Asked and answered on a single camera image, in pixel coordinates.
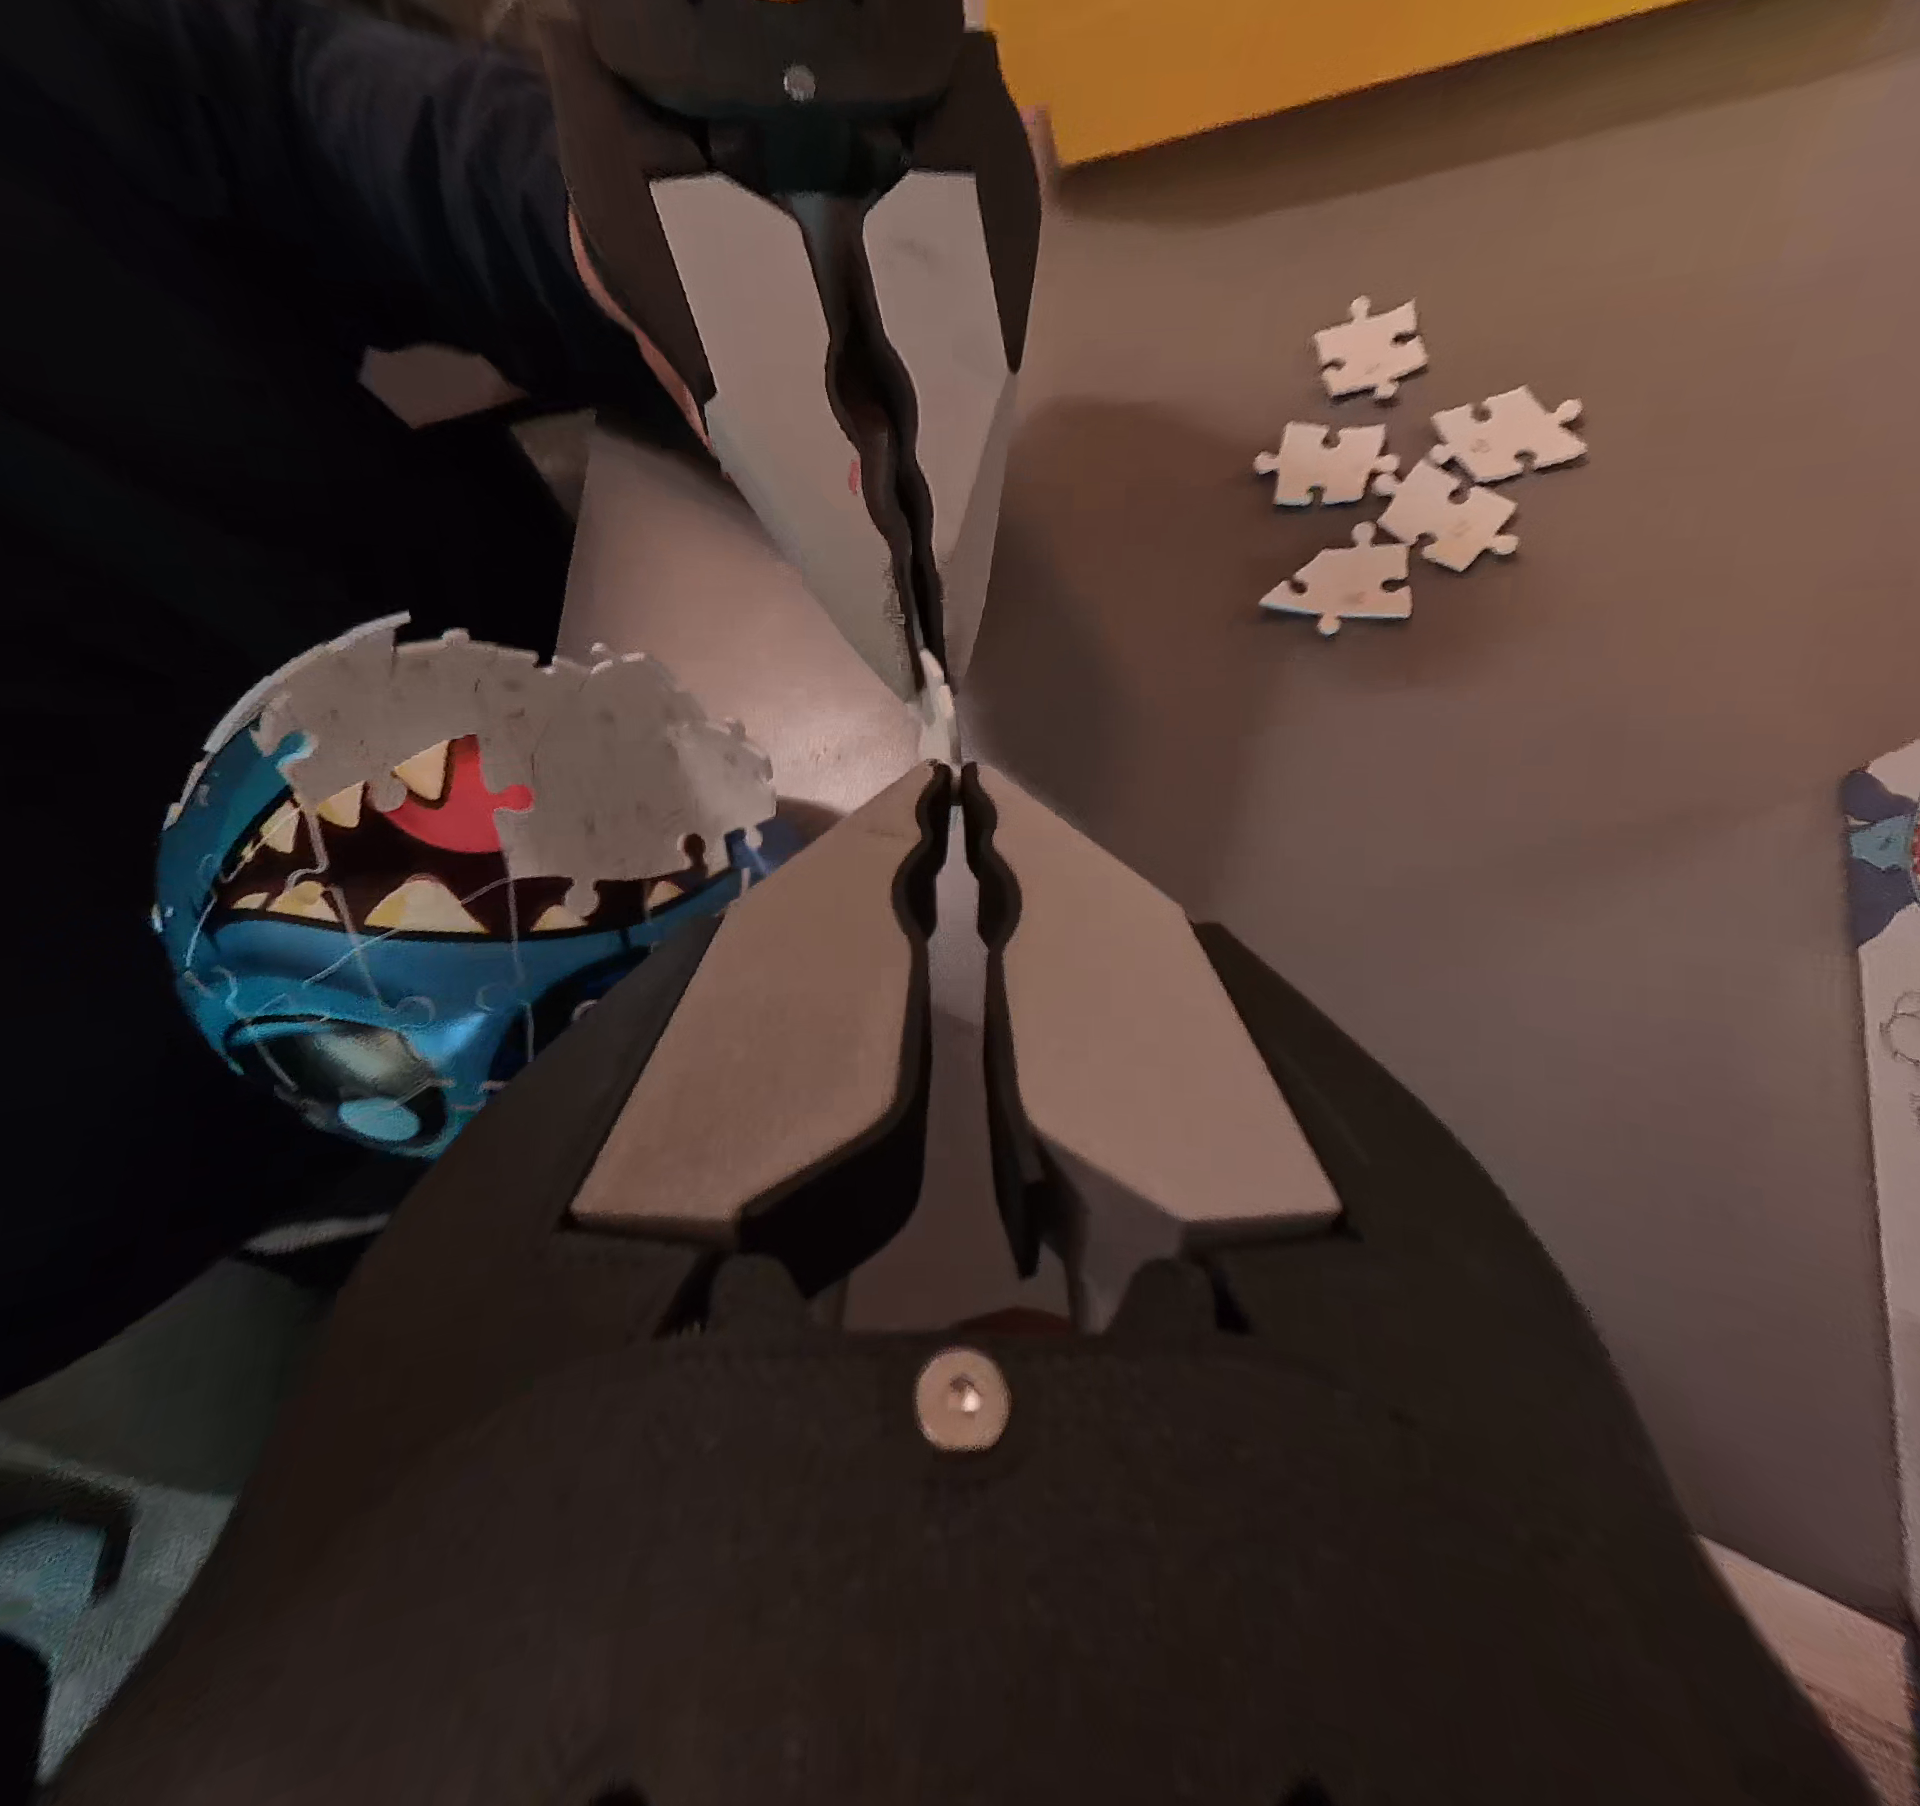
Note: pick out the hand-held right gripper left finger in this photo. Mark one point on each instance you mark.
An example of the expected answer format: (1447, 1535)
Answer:
(749, 1072)

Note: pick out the blue cartoon puzzle ball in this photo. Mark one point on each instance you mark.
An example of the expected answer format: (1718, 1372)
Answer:
(449, 816)

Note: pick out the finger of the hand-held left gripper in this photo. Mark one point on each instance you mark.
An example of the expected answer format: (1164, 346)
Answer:
(953, 335)
(749, 335)

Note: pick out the white puzzle piece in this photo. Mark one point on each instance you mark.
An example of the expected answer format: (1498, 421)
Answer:
(1366, 348)
(1327, 464)
(1447, 512)
(1509, 434)
(1342, 583)
(938, 718)

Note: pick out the cartoon printed puzzle box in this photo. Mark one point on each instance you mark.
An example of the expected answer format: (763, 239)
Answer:
(1894, 1086)

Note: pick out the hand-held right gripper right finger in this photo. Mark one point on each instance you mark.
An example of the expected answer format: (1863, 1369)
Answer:
(1155, 1072)

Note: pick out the person's left forearm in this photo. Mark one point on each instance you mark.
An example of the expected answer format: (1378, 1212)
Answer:
(299, 157)

